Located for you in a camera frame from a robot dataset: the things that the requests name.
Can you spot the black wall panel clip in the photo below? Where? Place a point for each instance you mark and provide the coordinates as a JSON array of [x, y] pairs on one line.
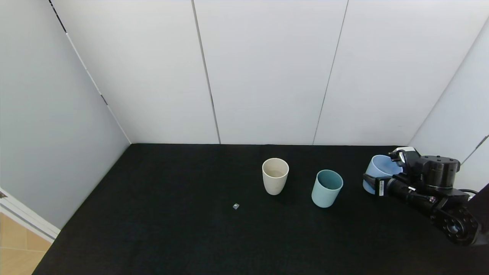
[[104, 99]]

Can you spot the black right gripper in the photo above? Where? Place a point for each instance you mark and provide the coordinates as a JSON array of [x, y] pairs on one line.
[[380, 187]]

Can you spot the grey wall panel clip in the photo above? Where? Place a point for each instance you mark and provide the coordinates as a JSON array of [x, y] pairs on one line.
[[480, 142]]

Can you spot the white door frame trim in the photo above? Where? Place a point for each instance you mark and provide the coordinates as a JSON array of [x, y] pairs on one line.
[[26, 219]]

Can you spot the teal plastic cup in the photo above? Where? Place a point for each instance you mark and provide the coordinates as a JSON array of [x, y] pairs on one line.
[[324, 196]]

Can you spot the beige plastic cup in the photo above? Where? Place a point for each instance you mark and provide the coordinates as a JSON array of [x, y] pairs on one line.
[[274, 185]]

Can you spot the light blue plastic cup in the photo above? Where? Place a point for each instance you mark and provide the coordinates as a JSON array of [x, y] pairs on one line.
[[380, 168]]

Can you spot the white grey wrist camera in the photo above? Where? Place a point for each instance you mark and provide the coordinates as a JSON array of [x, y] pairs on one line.
[[408, 152]]

